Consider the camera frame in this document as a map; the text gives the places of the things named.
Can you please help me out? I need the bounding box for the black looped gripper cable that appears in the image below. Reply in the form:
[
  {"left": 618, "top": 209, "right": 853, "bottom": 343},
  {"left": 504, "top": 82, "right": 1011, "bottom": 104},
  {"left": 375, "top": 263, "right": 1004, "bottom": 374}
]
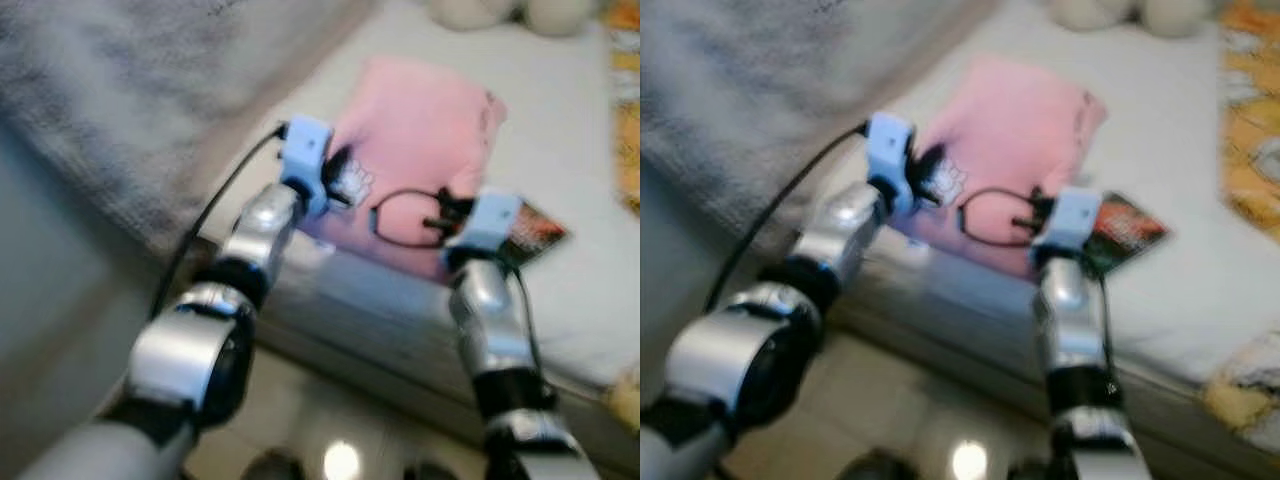
[
  {"left": 369, "top": 187, "right": 453, "bottom": 250},
  {"left": 957, "top": 186, "right": 1043, "bottom": 249}
]

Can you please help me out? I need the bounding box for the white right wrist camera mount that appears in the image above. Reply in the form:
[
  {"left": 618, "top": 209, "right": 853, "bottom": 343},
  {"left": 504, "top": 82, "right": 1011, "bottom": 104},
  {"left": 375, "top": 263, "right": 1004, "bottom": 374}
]
[
  {"left": 455, "top": 192, "right": 524, "bottom": 257},
  {"left": 1034, "top": 185, "right": 1102, "bottom": 252}
]

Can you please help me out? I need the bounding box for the grey patterned duvet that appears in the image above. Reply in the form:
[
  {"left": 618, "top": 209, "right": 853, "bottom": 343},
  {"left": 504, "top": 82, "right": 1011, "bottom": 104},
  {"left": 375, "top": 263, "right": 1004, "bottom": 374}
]
[
  {"left": 0, "top": 0, "right": 378, "bottom": 258},
  {"left": 640, "top": 0, "right": 1003, "bottom": 243}
]

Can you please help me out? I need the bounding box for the pink pillow with cartoon print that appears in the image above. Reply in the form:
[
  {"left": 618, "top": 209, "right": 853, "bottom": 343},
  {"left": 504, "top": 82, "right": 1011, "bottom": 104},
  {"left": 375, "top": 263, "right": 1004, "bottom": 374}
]
[
  {"left": 298, "top": 55, "right": 509, "bottom": 283},
  {"left": 888, "top": 54, "right": 1110, "bottom": 278}
]

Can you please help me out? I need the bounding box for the beige plush toy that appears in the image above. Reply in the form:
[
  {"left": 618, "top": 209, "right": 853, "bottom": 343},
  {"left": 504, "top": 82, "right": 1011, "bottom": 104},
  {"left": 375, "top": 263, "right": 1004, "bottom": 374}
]
[
  {"left": 1044, "top": 0, "right": 1217, "bottom": 37},
  {"left": 424, "top": 0, "right": 602, "bottom": 37}
]

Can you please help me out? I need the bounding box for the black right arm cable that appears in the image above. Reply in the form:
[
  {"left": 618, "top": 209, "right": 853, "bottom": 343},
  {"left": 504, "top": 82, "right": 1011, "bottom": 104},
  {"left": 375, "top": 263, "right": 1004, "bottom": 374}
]
[
  {"left": 1096, "top": 262, "right": 1123, "bottom": 386},
  {"left": 508, "top": 262, "right": 548, "bottom": 379}
]

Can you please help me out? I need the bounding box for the white mattress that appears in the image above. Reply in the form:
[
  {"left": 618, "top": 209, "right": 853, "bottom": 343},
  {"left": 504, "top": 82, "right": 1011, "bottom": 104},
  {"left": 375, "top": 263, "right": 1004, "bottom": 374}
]
[
  {"left": 188, "top": 0, "right": 641, "bottom": 473},
  {"left": 828, "top": 0, "right": 1280, "bottom": 463}
]

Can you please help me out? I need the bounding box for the orange cartoon print blanket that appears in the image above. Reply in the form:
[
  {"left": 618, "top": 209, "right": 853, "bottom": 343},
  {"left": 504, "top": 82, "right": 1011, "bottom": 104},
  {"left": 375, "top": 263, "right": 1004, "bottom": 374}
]
[
  {"left": 604, "top": 0, "right": 641, "bottom": 217},
  {"left": 1217, "top": 0, "right": 1280, "bottom": 243}
]

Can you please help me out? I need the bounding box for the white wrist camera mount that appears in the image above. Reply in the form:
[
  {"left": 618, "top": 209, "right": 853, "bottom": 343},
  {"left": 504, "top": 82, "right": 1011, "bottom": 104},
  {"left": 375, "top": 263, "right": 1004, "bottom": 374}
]
[
  {"left": 279, "top": 114, "right": 334, "bottom": 217},
  {"left": 455, "top": 192, "right": 524, "bottom": 257},
  {"left": 1034, "top": 185, "right": 1102, "bottom": 252},
  {"left": 864, "top": 111, "right": 917, "bottom": 217}
]

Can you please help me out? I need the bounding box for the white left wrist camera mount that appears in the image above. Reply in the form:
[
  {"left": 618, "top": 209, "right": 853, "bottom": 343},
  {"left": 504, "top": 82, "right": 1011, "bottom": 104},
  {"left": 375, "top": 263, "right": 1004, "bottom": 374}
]
[
  {"left": 864, "top": 111, "right": 917, "bottom": 217},
  {"left": 279, "top": 114, "right": 334, "bottom": 217}
]

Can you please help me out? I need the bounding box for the black left robot foot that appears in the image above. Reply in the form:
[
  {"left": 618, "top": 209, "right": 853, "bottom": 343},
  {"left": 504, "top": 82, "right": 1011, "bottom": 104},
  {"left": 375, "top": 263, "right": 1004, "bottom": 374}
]
[
  {"left": 238, "top": 449, "right": 307, "bottom": 480},
  {"left": 834, "top": 449, "right": 917, "bottom": 480}
]

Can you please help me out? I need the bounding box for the black and red book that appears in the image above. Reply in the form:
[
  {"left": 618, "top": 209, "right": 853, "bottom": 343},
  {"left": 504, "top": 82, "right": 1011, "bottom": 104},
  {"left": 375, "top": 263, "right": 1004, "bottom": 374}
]
[
  {"left": 1084, "top": 191, "right": 1170, "bottom": 278},
  {"left": 495, "top": 199, "right": 570, "bottom": 268}
]

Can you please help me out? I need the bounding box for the yellow patterned cloth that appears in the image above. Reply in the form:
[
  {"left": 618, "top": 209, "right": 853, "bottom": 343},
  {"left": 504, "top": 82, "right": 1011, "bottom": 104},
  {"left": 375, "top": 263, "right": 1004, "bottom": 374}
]
[
  {"left": 604, "top": 368, "right": 641, "bottom": 433},
  {"left": 1204, "top": 334, "right": 1280, "bottom": 443}
]

